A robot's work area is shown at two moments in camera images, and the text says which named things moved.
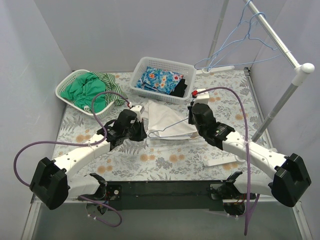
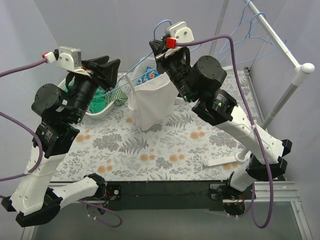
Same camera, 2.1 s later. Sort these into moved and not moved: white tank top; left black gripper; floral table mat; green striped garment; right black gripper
Moved: left black gripper; white tank top; right black gripper
Not moved: floral table mat; green striped garment
